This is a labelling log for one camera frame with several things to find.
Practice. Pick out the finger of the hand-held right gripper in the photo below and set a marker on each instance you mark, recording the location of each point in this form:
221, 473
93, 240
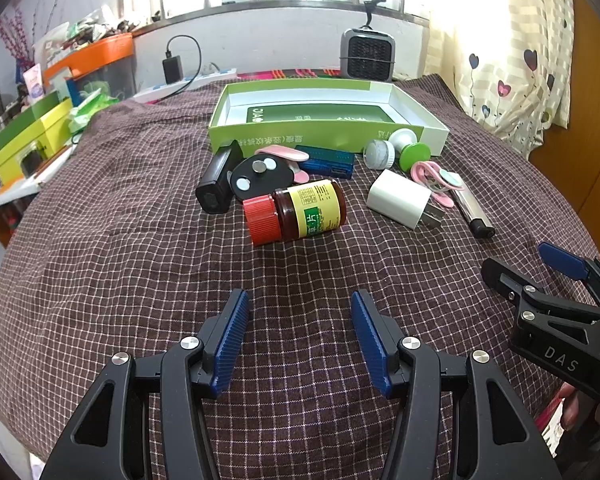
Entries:
562, 259
505, 272

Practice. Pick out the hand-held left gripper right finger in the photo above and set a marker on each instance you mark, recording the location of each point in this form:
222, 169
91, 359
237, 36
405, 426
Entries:
370, 345

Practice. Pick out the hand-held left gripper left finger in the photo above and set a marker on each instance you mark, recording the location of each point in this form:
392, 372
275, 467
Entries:
230, 345

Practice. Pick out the silver lighter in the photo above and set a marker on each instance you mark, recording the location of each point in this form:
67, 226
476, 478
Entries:
472, 212

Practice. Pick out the pink clip with pale pad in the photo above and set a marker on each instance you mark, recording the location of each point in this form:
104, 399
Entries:
450, 179

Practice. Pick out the white charger plug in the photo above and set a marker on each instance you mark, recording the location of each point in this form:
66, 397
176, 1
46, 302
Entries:
397, 197

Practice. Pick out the small jar with green lid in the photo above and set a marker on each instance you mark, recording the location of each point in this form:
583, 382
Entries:
415, 157

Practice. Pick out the brown bottle with red cap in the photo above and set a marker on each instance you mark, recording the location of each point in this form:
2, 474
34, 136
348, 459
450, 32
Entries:
300, 210

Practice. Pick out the black rectangular device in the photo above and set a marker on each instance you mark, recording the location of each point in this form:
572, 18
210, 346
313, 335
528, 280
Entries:
220, 180

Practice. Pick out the black round disc holder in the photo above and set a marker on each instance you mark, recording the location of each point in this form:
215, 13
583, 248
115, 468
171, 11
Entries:
275, 180

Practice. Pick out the blue usb device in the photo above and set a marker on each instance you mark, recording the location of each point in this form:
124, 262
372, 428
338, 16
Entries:
325, 160

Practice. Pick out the green cardboard box lid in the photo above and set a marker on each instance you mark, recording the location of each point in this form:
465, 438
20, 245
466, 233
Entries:
240, 135

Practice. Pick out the person's right hand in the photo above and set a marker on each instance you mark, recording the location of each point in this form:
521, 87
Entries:
574, 410

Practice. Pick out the wooden wardrobe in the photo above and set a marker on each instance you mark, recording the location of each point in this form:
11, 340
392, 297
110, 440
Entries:
595, 135

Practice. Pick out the brown checked blanket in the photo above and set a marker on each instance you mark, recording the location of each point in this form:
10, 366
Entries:
130, 260

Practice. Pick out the small grey heater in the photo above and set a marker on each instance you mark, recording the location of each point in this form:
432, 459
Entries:
367, 57

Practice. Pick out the white power strip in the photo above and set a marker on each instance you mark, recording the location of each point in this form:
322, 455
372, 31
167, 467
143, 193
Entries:
215, 72

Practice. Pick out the green plastic bag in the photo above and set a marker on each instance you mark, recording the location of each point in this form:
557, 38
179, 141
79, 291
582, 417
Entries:
87, 107

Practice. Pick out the pink striped cloth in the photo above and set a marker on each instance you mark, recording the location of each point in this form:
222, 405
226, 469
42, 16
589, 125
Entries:
290, 72

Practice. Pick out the yellow-green cardboard box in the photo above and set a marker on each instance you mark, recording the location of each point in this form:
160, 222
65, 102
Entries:
55, 125

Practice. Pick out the dark green cardboard box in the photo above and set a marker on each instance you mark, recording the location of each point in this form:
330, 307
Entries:
15, 127

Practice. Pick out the plastic bin with orange lid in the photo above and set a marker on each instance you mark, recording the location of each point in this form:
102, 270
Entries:
100, 50

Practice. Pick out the white and pink packet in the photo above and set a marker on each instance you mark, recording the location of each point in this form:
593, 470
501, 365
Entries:
34, 84

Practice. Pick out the pile of packets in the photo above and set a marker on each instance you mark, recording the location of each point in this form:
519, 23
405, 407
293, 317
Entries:
80, 25

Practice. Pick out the purple artificial flowers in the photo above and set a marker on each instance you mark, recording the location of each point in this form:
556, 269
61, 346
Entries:
15, 35

